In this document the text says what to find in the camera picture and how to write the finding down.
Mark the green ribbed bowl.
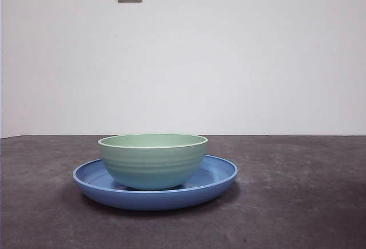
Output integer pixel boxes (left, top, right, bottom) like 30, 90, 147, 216
97, 133, 209, 191

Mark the blue round plate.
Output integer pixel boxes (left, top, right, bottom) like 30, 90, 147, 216
71, 154, 238, 212

